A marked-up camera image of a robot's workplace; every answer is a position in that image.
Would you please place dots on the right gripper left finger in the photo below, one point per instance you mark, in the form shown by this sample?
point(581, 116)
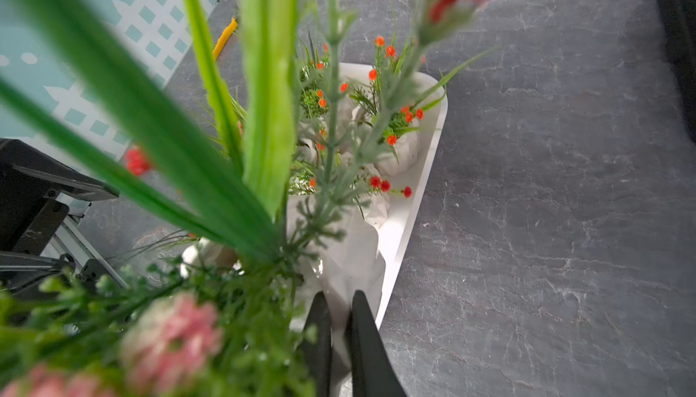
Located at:
point(317, 348)

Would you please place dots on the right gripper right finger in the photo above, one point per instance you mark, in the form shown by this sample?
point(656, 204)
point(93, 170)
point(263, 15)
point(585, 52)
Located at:
point(372, 371)

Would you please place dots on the pink flower pot back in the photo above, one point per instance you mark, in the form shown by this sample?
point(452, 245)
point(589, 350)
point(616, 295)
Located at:
point(220, 331)

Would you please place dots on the orange flower pot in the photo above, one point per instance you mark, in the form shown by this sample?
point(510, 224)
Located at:
point(376, 191)
point(395, 103)
point(314, 72)

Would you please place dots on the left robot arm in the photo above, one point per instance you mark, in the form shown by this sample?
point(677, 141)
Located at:
point(38, 237)

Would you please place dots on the white storage tray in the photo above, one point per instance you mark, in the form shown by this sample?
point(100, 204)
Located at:
point(371, 254)

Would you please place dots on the black tool case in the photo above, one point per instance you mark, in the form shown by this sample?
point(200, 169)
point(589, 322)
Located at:
point(678, 18)

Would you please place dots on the yellow handled pliers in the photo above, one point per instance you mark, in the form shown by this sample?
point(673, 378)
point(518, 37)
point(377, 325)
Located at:
point(225, 36)

